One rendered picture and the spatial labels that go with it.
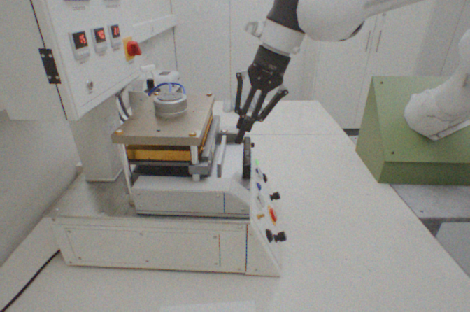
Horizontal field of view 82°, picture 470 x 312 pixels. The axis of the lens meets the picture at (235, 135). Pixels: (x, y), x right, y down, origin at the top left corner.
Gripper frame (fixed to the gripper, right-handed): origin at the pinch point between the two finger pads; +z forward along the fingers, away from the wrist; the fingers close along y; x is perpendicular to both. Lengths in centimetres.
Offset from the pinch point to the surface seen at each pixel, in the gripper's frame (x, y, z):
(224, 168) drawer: -3.7, -0.8, 10.2
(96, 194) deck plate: -10.5, -28.4, 24.4
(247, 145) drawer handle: 1.8, 3.1, 4.5
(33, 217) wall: -2, -49, 50
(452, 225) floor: 83, 166, 53
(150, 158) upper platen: -10.7, -17.9, 9.2
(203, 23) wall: 242, -49, 11
